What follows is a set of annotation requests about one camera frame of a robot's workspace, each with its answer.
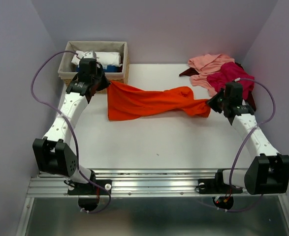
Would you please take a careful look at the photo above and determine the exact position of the orange t-shirt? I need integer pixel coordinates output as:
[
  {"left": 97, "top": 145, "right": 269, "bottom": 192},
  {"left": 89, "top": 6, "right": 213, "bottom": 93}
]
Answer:
[{"left": 107, "top": 81, "right": 211, "bottom": 121}]

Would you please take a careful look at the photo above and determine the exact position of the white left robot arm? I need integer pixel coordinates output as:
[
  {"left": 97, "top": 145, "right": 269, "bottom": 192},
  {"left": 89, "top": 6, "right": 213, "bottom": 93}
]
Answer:
[{"left": 32, "top": 58, "right": 110, "bottom": 194}]

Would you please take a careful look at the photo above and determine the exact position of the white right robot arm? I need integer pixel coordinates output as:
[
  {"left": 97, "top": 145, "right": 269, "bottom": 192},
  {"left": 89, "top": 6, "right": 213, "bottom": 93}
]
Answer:
[{"left": 206, "top": 78, "right": 289, "bottom": 195}]

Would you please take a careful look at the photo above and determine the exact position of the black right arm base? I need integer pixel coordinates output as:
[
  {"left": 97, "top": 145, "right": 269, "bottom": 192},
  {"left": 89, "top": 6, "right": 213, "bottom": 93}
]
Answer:
[{"left": 195, "top": 169, "right": 243, "bottom": 211}]

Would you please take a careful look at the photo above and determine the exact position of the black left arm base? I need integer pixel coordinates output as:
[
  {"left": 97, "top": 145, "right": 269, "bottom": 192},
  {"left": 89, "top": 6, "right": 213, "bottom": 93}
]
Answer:
[{"left": 64, "top": 179, "right": 112, "bottom": 214}]

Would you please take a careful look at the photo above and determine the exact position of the blue rolled t-shirt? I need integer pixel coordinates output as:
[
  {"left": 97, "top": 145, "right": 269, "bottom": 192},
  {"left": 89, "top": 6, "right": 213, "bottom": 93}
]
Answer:
[{"left": 75, "top": 64, "right": 119, "bottom": 73}]

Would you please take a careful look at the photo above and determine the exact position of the woven wicker basket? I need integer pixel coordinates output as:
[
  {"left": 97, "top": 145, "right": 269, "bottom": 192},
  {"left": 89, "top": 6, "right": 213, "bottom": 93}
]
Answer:
[{"left": 58, "top": 41, "right": 129, "bottom": 86}]

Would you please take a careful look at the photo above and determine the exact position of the white rolled t-shirt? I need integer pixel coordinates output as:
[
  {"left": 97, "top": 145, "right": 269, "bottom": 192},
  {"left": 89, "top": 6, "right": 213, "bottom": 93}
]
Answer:
[{"left": 71, "top": 50, "right": 122, "bottom": 67}]

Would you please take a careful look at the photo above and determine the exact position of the magenta t-shirt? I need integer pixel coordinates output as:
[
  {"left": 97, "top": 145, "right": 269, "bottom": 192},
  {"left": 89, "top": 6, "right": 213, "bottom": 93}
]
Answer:
[{"left": 207, "top": 62, "right": 255, "bottom": 100}]

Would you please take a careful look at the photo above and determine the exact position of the light pink t-shirt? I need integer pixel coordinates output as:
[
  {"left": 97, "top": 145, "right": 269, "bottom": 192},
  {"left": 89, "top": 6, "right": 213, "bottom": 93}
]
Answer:
[{"left": 188, "top": 54, "right": 235, "bottom": 97}]

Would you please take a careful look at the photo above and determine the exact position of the dark maroon t-shirt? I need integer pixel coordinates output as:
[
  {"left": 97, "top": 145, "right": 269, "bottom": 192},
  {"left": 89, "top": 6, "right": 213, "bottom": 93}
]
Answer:
[{"left": 179, "top": 61, "right": 257, "bottom": 111}]

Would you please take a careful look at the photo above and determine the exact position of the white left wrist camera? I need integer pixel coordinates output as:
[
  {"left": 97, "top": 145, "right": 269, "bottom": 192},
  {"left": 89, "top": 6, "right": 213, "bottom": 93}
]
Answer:
[{"left": 83, "top": 51, "right": 97, "bottom": 59}]

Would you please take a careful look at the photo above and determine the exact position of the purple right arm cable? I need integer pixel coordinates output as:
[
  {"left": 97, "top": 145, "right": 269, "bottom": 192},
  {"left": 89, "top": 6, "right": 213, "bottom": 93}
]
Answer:
[{"left": 195, "top": 78, "right": 276, "bottom": 213}]

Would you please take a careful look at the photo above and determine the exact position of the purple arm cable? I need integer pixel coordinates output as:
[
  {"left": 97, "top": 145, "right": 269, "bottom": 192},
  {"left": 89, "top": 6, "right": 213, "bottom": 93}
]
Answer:
[
  {"left": 30, "top": 50, "right": 112, "bottom": 214},
  {"left": 195, "top": 78, "right": 276, "bottom": 213}
]

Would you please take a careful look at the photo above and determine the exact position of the aluminium mounting rail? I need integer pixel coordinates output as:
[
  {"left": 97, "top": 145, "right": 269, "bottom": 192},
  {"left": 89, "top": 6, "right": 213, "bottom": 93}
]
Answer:
[{"left": 26, "top": 168, "right": 288, "bottom": 198}]

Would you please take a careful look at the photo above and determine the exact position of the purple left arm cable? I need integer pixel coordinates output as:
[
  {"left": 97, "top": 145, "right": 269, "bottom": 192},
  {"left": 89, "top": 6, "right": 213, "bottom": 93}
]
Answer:
[{"left": 30, "top": 50, "right": 112, "bottom": 214}]

